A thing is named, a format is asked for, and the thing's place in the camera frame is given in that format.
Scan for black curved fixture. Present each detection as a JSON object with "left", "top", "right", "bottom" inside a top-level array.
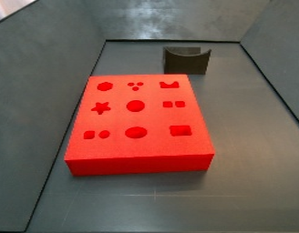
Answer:
[{"left": 163, "top": 46, "right": 211, "bottom": 75}]

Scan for red shape-sorter block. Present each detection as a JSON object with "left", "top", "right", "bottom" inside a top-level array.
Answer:
[{"left": 64, "top": 75, "right": 214, "bottom": 176}]

